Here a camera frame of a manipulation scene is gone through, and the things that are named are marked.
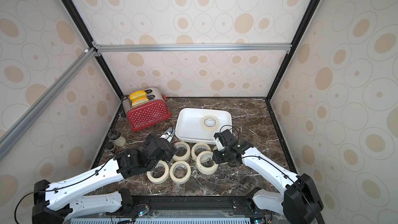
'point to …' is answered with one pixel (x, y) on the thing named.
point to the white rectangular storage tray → (199, 125)
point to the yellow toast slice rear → (139, 94)
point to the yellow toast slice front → (139, 100)
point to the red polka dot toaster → (145, 107)
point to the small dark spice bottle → (110, 145)
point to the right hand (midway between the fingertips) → (214, 160)
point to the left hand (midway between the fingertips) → (169, 140)
